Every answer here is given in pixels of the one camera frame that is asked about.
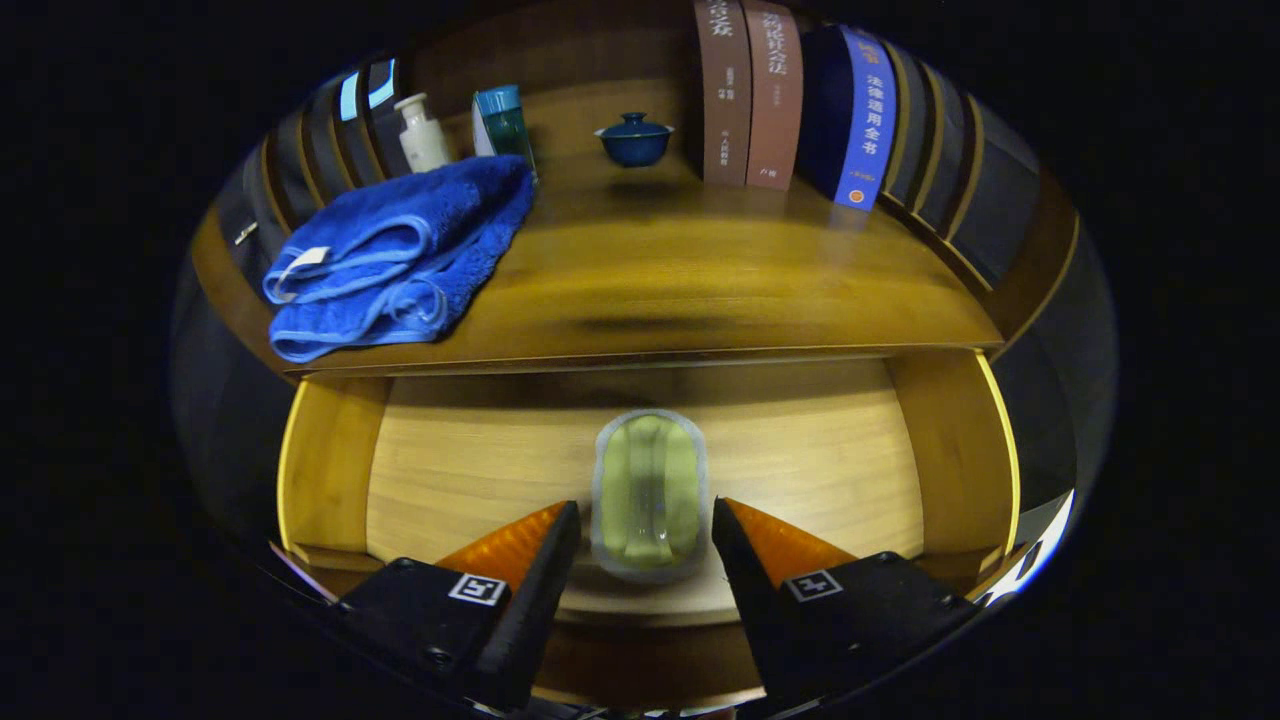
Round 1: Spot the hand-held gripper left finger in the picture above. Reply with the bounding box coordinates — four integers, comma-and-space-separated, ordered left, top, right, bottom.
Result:
335, 500, 583, 711

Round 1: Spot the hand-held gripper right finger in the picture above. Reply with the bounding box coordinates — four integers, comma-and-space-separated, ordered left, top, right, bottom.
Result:
711, 496, 986, 713

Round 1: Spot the green item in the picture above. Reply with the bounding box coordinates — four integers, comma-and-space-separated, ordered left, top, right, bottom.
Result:
591, 408, 710, 585

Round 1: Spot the wooden drawer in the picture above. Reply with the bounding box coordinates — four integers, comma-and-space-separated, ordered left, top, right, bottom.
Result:
275, 348, 1023, 711

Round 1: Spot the wooden countertop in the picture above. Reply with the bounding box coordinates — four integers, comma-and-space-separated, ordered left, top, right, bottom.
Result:
190, 80, 1004, 376

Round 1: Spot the wooden cabinet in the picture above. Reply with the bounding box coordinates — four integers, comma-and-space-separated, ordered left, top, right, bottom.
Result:
190, 0, 1086, 711

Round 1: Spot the blue folded towel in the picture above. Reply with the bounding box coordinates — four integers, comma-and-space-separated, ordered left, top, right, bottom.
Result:
262, 154, 536, 364

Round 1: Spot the blue lidded teacup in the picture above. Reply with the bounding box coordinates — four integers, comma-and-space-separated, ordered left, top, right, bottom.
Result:
594, 112, 676, 168

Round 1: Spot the white pump bottle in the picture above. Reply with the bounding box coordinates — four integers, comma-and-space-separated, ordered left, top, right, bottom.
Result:
394, 92, 453, 174

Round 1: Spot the teal bottle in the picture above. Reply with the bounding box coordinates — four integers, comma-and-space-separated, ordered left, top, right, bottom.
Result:
473, 84, 538, 181

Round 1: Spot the blue book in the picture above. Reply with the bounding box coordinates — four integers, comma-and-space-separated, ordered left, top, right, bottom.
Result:
800, 25, 898, 212

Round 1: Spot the dark brown book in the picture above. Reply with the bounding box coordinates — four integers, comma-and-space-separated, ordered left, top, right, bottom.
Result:
693, 0, 753, 187

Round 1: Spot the reddish brown book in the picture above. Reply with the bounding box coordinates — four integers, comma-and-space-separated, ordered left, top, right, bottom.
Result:
742, 0, 805, 191

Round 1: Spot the black backdrop cloth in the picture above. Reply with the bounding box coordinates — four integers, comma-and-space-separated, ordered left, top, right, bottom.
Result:
170, 55, 1116, 541

